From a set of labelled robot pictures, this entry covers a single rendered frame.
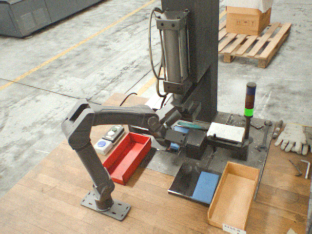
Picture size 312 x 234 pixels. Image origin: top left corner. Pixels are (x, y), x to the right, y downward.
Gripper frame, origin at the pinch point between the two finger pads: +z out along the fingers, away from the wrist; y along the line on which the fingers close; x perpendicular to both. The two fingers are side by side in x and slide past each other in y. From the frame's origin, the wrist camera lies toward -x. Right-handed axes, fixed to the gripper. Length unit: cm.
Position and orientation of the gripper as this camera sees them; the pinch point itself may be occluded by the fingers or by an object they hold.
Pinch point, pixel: (168, 145)
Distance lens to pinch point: 121.0
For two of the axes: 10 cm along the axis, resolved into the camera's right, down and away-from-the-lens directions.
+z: 2.8, 4.5, 8.5
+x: -8.9, -2.1, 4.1
